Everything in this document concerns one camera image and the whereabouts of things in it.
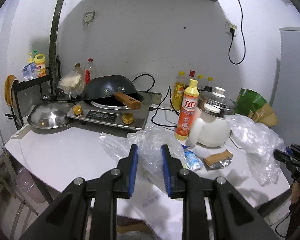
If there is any pink plastic bucket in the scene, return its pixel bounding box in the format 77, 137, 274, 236
16, 168, 46, 204

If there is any yellow cap oil bottle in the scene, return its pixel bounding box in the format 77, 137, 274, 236
171, 71, 185, 111

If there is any steel induction cooktop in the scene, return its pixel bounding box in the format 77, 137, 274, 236
66, 91, 162, 131

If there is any black metal rack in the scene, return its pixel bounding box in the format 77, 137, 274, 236
5, 68, 53, 130

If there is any clear plastic bag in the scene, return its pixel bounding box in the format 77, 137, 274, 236
225, 114, 287, 186
99, 126, 186, 192

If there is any red cap sauce bottle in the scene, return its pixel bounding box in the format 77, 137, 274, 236
189, 70, 195, 79

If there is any black power cable on wall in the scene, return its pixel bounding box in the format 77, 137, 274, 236
227, 0, 246, 65

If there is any blue white small packet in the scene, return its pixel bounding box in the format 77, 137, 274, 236
184, 148, 203, 171

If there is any red label plastic bottle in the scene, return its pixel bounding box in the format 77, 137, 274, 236
84, 58, 97, 85

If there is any yellow cloth on rack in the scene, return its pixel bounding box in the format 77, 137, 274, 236
4, 75, 18, 107

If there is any dark soy sauce bottle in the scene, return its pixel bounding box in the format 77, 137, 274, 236
203, 77, 213, 92

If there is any bag of white food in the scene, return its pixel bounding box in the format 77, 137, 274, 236
57, 71, 84, 98

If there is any yellow dish soap jug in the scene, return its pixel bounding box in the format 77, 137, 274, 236
28, 50, 46, 77

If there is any white wall socket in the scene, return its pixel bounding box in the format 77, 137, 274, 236
225, 21, 237, 37

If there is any stainless steel wok lid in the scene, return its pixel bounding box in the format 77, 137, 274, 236
27, 101, 74, 129

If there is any black cooktop power cord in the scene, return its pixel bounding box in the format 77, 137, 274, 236
131, 73, 180, 127

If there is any person's right hand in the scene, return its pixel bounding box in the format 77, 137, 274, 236
289, 181, 300, 213

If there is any glass pot lid white knob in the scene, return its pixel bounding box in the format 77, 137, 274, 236
197, 87, 237, 118

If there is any black wok wooden handle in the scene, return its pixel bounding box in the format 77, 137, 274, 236
82, 75, 141, 110

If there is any yellow orange detergent bottle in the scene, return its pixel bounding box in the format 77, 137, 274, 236
174, 79, 199, 140

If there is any green yellow rice bag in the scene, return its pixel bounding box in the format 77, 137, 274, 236
235, 88, 278, 127

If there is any white electric cooking pot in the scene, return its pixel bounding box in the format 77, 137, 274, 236
185, 103, 230, 148

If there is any silver foil snack wrapper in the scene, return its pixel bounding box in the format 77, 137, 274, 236
204, 150, 233, 170

